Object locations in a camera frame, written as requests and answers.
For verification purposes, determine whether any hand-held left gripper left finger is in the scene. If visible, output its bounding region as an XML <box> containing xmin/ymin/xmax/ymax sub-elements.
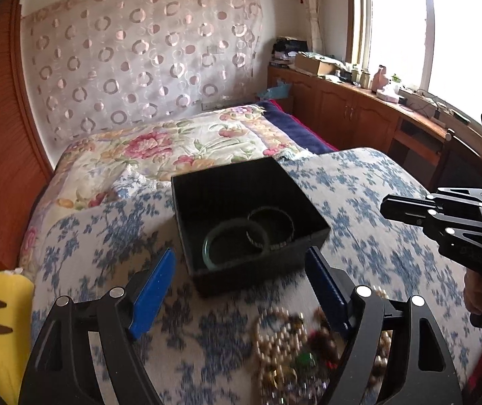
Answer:
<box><xmin>18</xmin><ymin>248</ymin><xmax>177</xmax><ymax>405</ymax></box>

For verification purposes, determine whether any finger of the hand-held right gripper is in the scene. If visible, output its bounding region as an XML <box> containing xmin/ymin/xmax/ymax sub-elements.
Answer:
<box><xmin>380</xmin><ymin>194</ymin><xmax>482</xmax><ymax>246</ymax></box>
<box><xmin>427</xmin><ymin>189</ymin><xmax>482</xmax><ymax>208</ymax></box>

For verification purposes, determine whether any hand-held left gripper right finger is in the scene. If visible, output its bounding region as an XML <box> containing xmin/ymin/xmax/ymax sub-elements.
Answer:
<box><xmin>305</xmin><ymin>247</ymin><xmax>463</xmax><ymax>405</ymax></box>

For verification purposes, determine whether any pile of beaded jewelry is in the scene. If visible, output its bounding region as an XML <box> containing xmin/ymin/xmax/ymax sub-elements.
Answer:
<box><xmin>251</xmin><ymin>285</ymin><xmax>394</xmax><ymax>405</ymax></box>

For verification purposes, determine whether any black square box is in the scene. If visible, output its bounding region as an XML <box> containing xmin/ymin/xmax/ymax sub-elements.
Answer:
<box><xmin>171</xmin><ymin>156</ymin><xmax>331</xmax><ymax>298</ymax></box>

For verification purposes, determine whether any person's right hand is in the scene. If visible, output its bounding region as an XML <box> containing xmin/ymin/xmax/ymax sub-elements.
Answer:
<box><xmin>464</xmin><ymin>269</ymin><xmax>482</xmax><ymax>318</ymax></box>

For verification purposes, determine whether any blue floral white blanket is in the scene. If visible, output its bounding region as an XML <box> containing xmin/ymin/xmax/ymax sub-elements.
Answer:
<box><xmin>30</xmin><ymin>147</ymin><xmax>482</xmax><ymax>405</ymax></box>

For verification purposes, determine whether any green jade bangle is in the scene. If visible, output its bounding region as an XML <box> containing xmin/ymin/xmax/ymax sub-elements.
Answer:
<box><xmin>202</xmin><ymin>220</ymin><xmax>269</xmax><ymax>270</ymax></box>

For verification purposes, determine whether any dark thin bangle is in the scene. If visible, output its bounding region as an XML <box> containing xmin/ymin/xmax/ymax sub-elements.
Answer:
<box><xmin>247</xmin><ymin>206</ymin><xmax>294</xmax><ymax>254</ymax></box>

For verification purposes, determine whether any wooden cabinet desk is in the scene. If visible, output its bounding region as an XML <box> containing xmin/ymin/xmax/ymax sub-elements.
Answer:
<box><xmin>267</xmin><ymin>64</ymin><xmax>482</xmax><ymax>188</ymax></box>

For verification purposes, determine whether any pink figurine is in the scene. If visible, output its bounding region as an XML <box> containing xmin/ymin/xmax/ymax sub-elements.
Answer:
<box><xmin>371</xmin><ymin>64</ymin><xmax>401</xmax><ymax>103</ymax></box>

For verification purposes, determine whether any navy blue blanket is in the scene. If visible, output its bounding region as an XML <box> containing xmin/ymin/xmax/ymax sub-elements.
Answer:
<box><xmin>262</xmin><ymin>99</ymin><xmax>339</xmax><ymax>157</ymax></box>

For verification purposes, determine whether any pink floral quilt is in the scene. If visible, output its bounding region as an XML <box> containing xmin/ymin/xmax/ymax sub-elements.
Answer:
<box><xmin>21</xmin><ymin>105</ymin><xmax>309</xmax><ymax>271</ymax></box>

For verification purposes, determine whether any window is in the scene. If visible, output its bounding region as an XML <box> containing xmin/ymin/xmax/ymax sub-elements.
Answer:
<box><xmin>346</xmin><ymin>0</ymin><xmax>482</xmax><ymax>124</ymax></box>

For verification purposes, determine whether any yellow plush toy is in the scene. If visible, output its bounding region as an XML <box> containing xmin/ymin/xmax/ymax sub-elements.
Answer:
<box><xmin>0</xmin><ymin>270</ymin><xmax>35</xmax><ymax>405</ymax></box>

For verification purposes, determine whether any cardboard box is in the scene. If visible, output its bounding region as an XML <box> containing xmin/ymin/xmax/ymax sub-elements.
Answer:
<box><xmin>294</xmin><ymin>52</ymin><xmax>338</xmax><ymax>78</ymax></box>

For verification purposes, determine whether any light blue plastic bag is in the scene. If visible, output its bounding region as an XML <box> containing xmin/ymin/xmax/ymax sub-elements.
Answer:
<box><xmin>266</xmin><ymin>82</ymin><xmax>293</xmax><ymax>100</ymax></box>

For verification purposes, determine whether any pile of dark clothes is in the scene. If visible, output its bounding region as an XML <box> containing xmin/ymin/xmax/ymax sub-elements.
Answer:
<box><xmin>272</xmin><ymin>38</ymin><xmax>309</xmax><ymax>67</ymax></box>

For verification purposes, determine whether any pale window curtain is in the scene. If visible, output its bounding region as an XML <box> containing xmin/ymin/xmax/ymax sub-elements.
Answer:
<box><xmin>295</xmin><ymin>0</ymin><xmax>325</xmax><ymax>59</ymax></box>

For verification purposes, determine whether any wall power strip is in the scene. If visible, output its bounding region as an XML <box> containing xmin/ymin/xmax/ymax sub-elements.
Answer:
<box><xmin>201</xmin><ymin>99</ymin><xmax>234</xmax><ymax>111</ymax></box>

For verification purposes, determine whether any sheer circle-patterned wall curtain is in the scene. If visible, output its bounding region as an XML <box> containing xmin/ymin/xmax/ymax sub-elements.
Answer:
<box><xmin>21</xmin><ymin>0</ymin><xmax>267</xmax><ymax>145</ymax></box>

